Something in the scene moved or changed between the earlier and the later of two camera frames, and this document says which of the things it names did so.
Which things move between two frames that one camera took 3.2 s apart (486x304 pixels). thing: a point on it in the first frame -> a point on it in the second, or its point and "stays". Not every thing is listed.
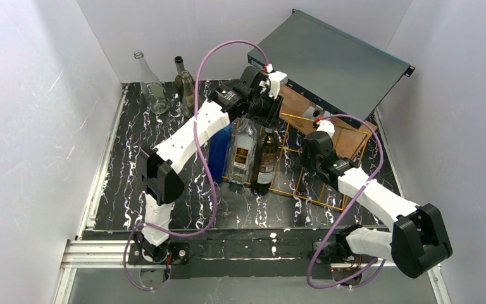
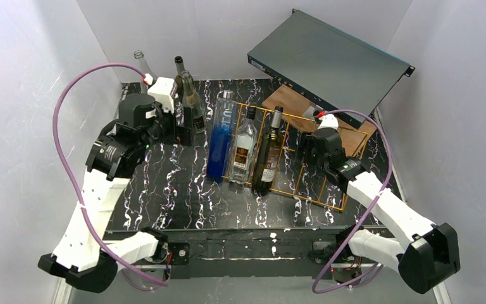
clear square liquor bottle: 240,152 stays
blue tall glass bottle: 219,147 stays
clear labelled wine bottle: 188,95 stays
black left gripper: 269,116 -> 185,127
